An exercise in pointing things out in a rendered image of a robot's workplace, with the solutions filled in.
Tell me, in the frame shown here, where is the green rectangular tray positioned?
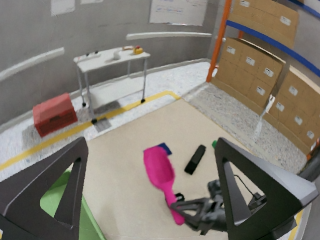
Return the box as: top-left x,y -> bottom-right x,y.
40,170 -> 107,240

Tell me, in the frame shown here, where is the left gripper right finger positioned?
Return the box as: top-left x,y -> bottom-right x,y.
214,137 -> 320,240

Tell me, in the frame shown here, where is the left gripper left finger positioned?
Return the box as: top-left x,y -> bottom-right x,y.
0,136 -> 89,240

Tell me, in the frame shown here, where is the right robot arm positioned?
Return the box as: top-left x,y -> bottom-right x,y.
206,140 -> 320,215

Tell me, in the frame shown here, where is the black stapler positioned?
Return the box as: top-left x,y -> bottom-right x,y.
183,144 -> 206,175

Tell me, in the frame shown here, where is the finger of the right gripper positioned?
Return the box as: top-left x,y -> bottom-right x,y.
169,198 -> 207,227
178,206 -> 197,232

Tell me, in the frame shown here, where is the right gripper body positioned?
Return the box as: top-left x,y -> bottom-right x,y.
195,193 -> 227,236

